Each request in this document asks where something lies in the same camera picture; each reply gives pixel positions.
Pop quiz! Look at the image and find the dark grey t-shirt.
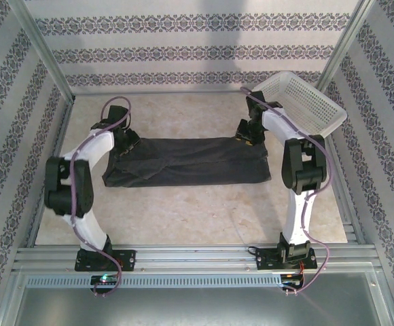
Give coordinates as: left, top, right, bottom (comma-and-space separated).
101, 137, 272, 189

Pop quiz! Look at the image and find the white plastic lattice basket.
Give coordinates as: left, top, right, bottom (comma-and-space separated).
251, 70, 348, 137

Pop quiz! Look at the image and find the left controller board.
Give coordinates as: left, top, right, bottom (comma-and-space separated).
90, 274, 118, 285

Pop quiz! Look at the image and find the controller board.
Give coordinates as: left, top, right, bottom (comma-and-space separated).
90, 274, 118, 285
281, 273, 304, 289

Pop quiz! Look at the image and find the right controller board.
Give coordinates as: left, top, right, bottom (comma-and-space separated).
281, 273, 304, 289

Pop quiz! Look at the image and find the grey metal sheet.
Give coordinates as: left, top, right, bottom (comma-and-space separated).
10, 268, 394, 326

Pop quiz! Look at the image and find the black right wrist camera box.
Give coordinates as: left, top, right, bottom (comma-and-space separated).
247, 99, 268, 120

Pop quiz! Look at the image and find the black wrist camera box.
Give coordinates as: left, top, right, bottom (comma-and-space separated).
103, 105, 130, 129
247, 99, 268, 120

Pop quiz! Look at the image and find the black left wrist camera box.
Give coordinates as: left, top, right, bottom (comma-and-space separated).
103, 105, 130, 129

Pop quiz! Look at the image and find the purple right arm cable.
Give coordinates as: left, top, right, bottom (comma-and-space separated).
240, 86, 332, 297

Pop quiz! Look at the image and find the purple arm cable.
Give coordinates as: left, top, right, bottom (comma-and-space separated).
68, 96, 132, 300
240, 86, 332, 297

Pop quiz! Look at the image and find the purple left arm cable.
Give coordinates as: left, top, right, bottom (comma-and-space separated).
68, 96, 132, 300

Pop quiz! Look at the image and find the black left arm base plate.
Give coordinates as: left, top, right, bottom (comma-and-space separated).
74, 249, 137, 272

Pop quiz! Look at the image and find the aluminium frame post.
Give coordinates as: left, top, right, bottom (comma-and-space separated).
8, 0, 76, 107
317, 0, 378, 94

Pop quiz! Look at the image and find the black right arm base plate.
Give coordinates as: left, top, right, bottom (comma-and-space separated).
255, 247, 317, 272

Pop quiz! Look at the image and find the aluminium mounting rail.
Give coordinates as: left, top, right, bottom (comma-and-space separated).
12, 247, 381, 273

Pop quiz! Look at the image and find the slotted grey cable duct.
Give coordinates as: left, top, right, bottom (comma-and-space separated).
25, 274, 283, 288

